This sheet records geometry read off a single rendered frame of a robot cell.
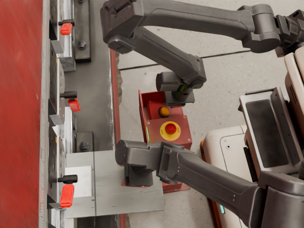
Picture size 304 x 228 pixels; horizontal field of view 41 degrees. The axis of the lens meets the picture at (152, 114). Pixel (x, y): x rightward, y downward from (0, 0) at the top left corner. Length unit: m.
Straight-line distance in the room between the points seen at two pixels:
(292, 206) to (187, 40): 2.05
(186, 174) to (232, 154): 1.18
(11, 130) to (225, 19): 0.60
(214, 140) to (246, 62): 0.71
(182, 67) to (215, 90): 1.24
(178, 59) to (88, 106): 0.39
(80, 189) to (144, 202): 0.18
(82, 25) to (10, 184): 0.98
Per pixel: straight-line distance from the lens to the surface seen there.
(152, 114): 1.49
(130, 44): 0.96
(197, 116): 2.32
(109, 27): 0.93
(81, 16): 1.52
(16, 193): 0.62
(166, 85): 1.27
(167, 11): 0.94
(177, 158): 0.84
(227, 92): 2.41
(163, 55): 1.09
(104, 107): 1.37
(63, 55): 1.37
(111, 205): 1.14
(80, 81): 1.42
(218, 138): 1.99
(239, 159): 1.97
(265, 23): 1.08
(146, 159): 0.92
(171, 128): 1.41
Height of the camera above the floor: 2.12
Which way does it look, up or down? 67 degrees down
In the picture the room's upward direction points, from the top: 2 degrees clockwise
